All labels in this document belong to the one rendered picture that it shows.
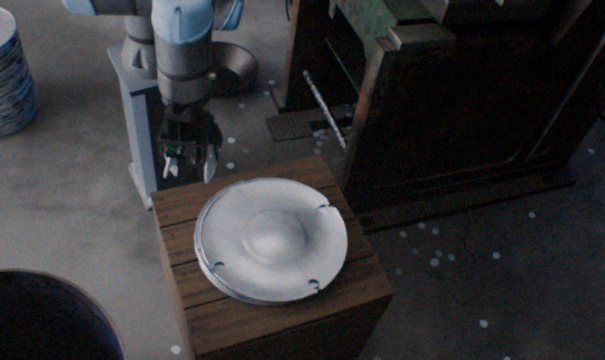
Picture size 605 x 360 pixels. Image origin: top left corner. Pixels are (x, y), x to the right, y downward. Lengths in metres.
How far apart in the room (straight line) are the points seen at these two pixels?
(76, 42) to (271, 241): 1.39
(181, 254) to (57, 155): 0.80
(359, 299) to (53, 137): 1.16
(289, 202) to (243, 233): 0.13
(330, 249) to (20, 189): 1.00
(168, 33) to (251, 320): 0.54
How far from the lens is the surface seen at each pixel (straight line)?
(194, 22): 0.67
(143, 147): 1.40
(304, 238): 1.04
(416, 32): 1.16
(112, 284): 1.44
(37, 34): 2.28
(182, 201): 1.13
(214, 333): 0.97
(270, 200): 1.10
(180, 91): 0.73
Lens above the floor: 1.24
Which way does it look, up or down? 50 degrees down
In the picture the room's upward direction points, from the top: 10 degrees clockwise
